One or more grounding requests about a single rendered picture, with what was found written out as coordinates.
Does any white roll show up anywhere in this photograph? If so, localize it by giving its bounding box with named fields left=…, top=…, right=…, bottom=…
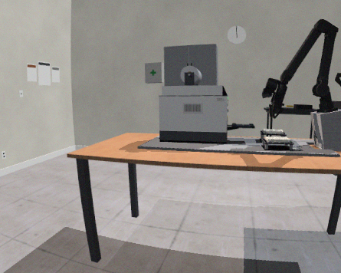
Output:
left=180, top=66, right=202, bottom=85

